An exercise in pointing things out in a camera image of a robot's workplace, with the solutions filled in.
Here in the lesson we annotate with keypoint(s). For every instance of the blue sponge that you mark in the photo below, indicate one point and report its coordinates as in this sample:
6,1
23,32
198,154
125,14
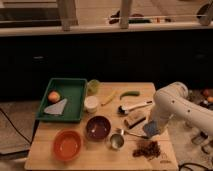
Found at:
150,129

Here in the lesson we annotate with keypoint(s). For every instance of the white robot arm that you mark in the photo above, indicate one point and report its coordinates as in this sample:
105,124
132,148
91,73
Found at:
172,100

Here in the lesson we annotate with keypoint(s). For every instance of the dark maroon bowl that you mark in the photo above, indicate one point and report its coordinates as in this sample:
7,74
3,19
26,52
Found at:
98,128

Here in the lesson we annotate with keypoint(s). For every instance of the orange red bowl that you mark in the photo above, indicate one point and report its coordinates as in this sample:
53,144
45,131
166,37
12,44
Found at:
66,145

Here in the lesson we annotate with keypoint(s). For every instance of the yellow banana toy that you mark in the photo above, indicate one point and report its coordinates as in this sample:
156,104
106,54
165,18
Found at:
108,98

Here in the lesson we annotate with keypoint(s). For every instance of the green plastic cup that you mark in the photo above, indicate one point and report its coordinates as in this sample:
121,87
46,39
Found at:
93,86

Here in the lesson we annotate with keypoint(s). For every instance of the white round container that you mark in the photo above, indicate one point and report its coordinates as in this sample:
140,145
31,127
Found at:
91,104

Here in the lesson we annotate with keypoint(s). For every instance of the green pepper toy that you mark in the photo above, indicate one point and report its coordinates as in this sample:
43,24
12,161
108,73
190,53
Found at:
129,93

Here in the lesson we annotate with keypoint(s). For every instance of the green plastic tray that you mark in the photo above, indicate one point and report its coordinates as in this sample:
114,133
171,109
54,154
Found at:
74,90

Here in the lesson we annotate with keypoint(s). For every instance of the grey folded cloth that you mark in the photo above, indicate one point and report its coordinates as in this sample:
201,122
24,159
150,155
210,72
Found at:
57,108

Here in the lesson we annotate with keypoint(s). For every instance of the orange fruit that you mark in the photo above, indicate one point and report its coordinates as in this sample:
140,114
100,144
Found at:
53,96

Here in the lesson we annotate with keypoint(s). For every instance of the small metal cup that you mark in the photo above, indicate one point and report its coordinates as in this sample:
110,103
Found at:
115,141

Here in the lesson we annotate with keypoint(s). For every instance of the brown dried crumbs pile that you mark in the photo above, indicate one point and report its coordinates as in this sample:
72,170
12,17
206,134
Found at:
148,149

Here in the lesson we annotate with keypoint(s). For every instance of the spice bottles cluster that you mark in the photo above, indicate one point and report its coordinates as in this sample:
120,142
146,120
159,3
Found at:
202,98

